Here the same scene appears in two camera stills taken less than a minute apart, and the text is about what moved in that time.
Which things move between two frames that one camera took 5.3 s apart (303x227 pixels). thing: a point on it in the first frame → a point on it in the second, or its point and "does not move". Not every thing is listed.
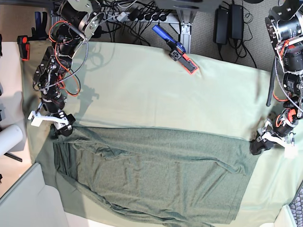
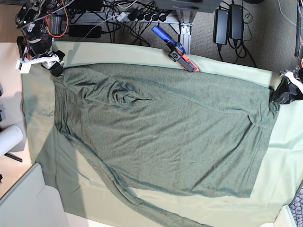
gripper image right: x=277 y=131 → x=295 y=77
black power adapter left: x=221 y=31 does not move
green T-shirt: x=182 y=177 → x=164 y=128
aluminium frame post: x=186 y=15 does not move
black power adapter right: x=236 y=21 does not move
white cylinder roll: x=10 y=136 does not move
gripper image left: x=61 y=119 → x=47 y=60
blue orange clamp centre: x=178 y=53 does not move
